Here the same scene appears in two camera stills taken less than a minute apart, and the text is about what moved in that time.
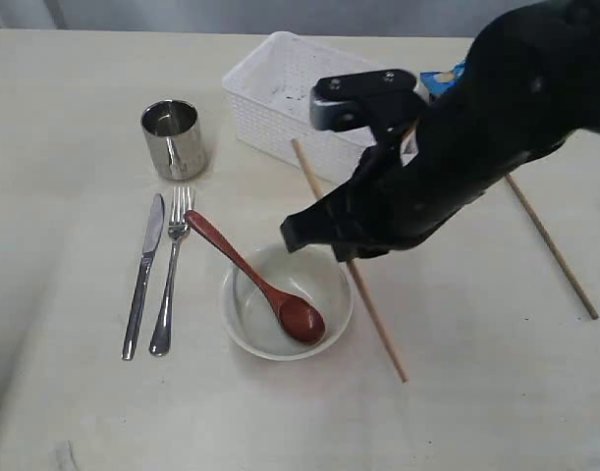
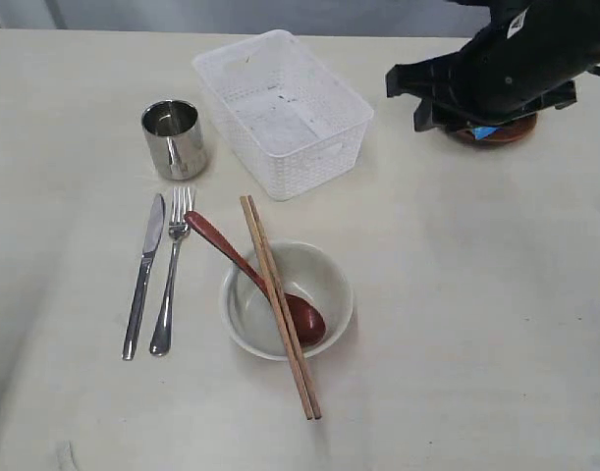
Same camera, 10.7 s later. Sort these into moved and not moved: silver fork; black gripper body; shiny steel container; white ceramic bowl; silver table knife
Moved: black gripper body
Not moved: silver fork; shiny steel container; white ceramic bowl; silver table knife
